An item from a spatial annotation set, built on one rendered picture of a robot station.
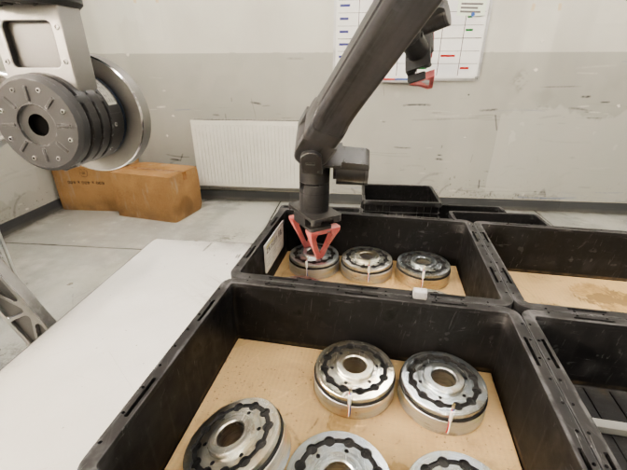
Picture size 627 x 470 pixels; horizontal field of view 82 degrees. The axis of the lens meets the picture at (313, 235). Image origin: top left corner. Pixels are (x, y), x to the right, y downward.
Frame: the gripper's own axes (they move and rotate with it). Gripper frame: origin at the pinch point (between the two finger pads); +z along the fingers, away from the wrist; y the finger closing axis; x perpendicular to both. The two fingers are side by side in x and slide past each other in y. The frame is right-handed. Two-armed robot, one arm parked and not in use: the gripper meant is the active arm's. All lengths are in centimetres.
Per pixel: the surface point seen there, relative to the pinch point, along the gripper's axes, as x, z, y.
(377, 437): 12.7, 3.2, -37.3
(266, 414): 23.8, -1.6, -32.0
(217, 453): 29.4, -1.6, -33.7
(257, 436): 25.6, -2.2, -34.4
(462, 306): -3.2, -6.7, -33.3
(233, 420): 26.9, -1.4, -30.9
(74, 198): 68, 84, 324
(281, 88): -111, -12, 254
